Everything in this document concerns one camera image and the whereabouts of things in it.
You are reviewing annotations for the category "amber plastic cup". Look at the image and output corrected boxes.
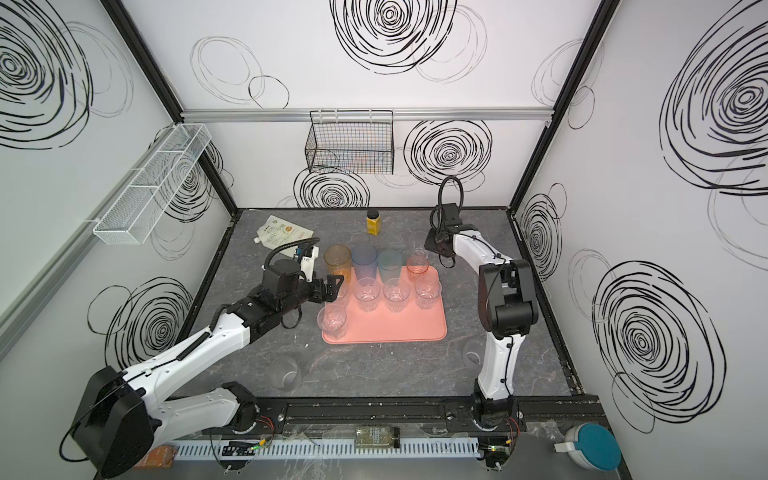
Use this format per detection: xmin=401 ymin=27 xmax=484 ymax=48
xmin=323 ymin=244 xmax=352 ymax=284

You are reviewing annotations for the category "pink plastic cup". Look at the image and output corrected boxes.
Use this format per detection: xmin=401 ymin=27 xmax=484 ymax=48
xmin=406 ymin=248 xmax=430 ymax=282

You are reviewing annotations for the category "blue plastic cup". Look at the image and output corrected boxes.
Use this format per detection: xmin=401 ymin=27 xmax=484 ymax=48
xmin=351 ymin=244 xmax=378 ymax=280

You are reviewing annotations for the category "pink plastic tray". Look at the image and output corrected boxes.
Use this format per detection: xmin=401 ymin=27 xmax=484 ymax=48
xmin=321 ymin=266 xmax=447 ymax=345

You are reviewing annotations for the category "teal plastic cup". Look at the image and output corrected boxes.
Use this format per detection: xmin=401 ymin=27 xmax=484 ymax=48
xmin=377 ymin=249 xmax=403 ymax=284

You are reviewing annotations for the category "small clear glass front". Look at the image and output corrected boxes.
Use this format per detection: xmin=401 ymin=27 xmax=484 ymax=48
xmin=414 ymin=278 xmax=442 ymax=310

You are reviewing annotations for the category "clear cup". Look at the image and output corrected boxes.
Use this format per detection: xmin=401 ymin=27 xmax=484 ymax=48
xmin=267 ymin=355 xmax=302 ymax=392

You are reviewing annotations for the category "clear faceted glass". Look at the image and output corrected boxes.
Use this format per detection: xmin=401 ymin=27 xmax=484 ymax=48
xmin=333 ymin=280 xmax=350 ymax=308

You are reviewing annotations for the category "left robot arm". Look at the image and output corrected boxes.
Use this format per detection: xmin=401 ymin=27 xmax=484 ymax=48
xmin=65 ymin=237 xmax=344 ymax=479

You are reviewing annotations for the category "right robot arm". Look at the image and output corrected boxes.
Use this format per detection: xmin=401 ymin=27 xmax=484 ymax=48
xmin=424 ymin=175 xmax=539 ymax=428

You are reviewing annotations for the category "white sugar refill pouch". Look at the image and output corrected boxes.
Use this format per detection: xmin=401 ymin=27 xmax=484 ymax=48
xmin=254 ymin=215 xmax=314 ymax=250

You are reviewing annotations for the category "yellow spice jar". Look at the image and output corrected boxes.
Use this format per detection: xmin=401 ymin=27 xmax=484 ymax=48
xmin=366 ymin=209 xmax=381 ymax=236

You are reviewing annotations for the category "green circuit board box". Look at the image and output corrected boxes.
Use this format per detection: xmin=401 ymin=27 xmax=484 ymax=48
xmin=354 ymin=426 xmax=400 ymax=449

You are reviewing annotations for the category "brown bottle lying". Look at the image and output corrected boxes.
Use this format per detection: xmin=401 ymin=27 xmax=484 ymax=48
xmin=133 ymin=445 xmax=177 ymax=469

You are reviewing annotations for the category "teal white kettle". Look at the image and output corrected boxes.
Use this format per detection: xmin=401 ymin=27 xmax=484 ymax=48
xmin=554 ymin=423 xmax=622 ymax=471

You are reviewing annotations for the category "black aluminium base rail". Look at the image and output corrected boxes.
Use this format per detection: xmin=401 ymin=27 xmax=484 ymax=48
xmin=256 ymin=395 xmax=605 ymax=432

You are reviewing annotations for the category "black wire basket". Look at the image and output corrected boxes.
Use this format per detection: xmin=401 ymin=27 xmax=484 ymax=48
xmin=304 ymin=109 xmax=395 ymax=175

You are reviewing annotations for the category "clear acrylic wall shelf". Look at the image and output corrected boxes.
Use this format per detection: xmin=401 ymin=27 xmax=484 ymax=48
xmin=93 ymin=124 xmax=212 ymax=245

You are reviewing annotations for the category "white slotted cable duct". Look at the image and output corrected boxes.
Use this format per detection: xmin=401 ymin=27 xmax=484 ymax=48
xmin=174 ymin=437 xmax=481 ymax=462

